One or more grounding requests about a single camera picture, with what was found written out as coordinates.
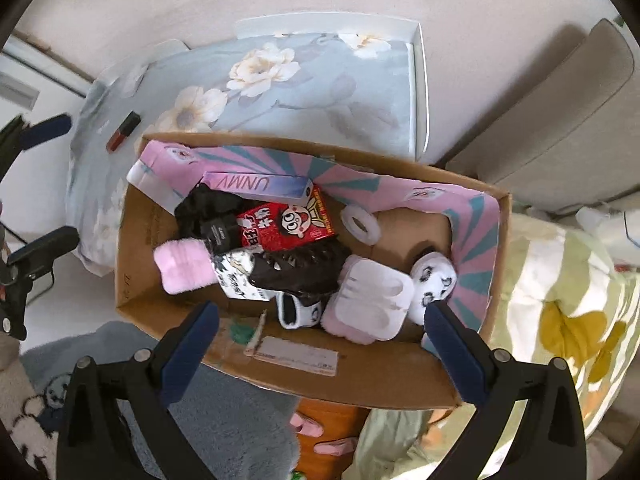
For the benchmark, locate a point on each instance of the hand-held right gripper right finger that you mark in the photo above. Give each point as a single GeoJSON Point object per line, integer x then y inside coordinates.
{"type": "Point", "coordinates": [457, 355]}

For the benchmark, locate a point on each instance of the red lipstick tube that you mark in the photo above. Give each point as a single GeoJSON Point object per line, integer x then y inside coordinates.
{"type": "Point", "coordinates": [122, 132]}

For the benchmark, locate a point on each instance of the white wall fixture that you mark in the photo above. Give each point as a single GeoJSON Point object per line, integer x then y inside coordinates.
{"type": "Point", "coordinates": [17, 89]}

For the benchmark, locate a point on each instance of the pink floor slipper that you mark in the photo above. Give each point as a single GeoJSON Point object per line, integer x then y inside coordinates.
{"type": "Point", "coordinates": [305, 424]}
{"type": "Point", "coordinates": [337, 446]}

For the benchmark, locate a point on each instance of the grey blue plush rug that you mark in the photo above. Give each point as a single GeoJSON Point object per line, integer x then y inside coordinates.
{"type": "Point", "coordinates": [240, 425]}

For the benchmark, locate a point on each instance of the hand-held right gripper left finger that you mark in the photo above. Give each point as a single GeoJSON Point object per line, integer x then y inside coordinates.
{"type": "Point", "coordinates": [190, 350]}

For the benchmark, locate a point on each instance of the long pink box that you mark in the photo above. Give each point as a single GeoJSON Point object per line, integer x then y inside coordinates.
{"type": "Point", "coordinates": [260, 186]}

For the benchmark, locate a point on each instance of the red snack packet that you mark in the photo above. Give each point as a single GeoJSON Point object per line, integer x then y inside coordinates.
{"type": "Point", "coordinates": [280, 227]}

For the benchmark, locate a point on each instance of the black and white patterned packet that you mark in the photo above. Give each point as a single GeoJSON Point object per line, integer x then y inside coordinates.
{"type": "Point", "coordinates": [240, 275]}

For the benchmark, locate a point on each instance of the white panda sock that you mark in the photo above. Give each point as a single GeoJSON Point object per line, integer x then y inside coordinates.
{"type": "Point", "coordinates": [435, 280]}

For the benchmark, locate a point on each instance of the pink fluffy slipper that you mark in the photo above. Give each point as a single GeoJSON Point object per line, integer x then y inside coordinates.
{"type": "Point", "coordinates": [370, 305]}
{"type": "Point", "coordinates": [182, 267]}

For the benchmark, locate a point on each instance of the green yellow floral blanket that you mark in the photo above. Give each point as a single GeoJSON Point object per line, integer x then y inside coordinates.
{"type": "Point", "coordinates": [550, 285]}

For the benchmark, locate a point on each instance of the small panda sock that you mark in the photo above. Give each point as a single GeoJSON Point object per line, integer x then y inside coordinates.
{"type": "Point", "coordinates": [300, 315]}

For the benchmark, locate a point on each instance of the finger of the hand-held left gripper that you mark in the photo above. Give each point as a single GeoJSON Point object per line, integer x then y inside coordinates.
{"type": "Point", "coordinates": [47, 130]}
{"type": "Point", "coordinates": [50, 247]}

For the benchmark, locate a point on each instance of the grey sofa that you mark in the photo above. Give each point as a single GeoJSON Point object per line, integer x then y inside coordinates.
{"type": "Point", "coordinates": [550, 135]}

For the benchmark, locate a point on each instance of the cardboard box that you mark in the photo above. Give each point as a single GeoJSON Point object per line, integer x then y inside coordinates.
{"type": "Point", "coordinates": [390, 375]}

